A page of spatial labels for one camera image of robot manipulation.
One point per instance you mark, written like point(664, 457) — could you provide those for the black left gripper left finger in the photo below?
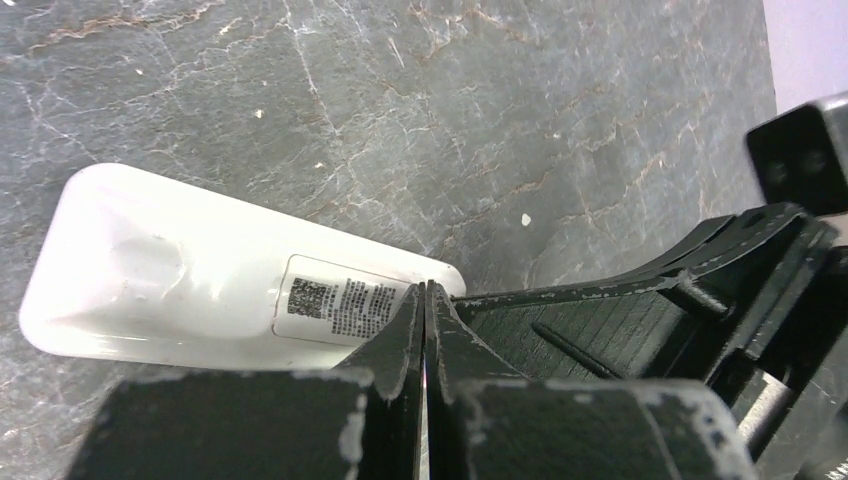
point(358, 420)

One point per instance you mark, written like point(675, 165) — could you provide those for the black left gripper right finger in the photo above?
point(488, 421)

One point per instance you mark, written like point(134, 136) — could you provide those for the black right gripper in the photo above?
point(779, 356)

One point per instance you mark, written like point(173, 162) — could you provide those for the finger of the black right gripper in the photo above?
point(653, 328)

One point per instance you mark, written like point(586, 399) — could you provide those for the white battery cover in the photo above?
point(329, 303)

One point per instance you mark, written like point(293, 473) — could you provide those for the white remote control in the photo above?
point(142, 268)

